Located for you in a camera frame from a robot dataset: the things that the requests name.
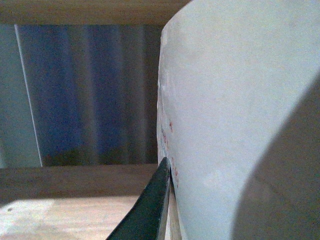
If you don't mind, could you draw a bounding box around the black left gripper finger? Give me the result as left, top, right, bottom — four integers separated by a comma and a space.
107, 157, 171, 240

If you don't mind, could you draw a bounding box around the left wooden shelf cabinet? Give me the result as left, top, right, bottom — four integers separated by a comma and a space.
0, 0, 193, 240

